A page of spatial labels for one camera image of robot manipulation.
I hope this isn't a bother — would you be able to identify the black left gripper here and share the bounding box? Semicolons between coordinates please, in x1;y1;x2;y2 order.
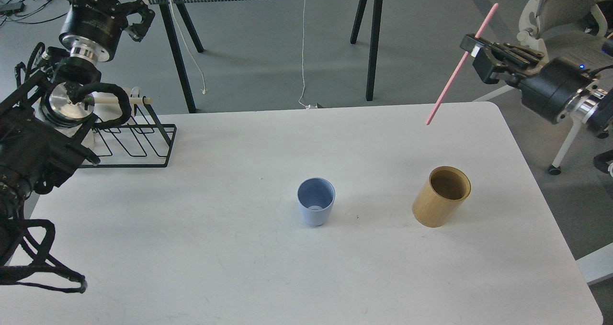
58;0;156;62

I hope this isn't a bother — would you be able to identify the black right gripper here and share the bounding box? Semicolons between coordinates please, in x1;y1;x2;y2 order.
460;34;599;124

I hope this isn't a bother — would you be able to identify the pink chopstick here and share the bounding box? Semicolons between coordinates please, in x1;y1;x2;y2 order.
425;3;499;126

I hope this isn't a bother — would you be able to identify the blue plastic cup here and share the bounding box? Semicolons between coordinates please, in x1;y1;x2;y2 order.
297;177;336;227

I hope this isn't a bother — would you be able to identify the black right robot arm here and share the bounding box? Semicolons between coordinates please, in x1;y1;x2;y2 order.
460;34;613;175

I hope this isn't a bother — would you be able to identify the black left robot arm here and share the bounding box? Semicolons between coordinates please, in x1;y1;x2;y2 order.
0;0;155;293

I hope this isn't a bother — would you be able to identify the bamboo cylinder holder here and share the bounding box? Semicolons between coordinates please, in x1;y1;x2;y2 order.
412;166;472;228

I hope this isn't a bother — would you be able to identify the white hanging cable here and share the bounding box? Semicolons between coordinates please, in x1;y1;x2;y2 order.
166;0;208;95

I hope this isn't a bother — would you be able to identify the black wire dish rack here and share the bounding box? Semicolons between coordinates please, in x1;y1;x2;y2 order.
82;87;177;168

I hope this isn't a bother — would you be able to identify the white thin hanging cord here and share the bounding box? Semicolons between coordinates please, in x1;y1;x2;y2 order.
299;0;318;110

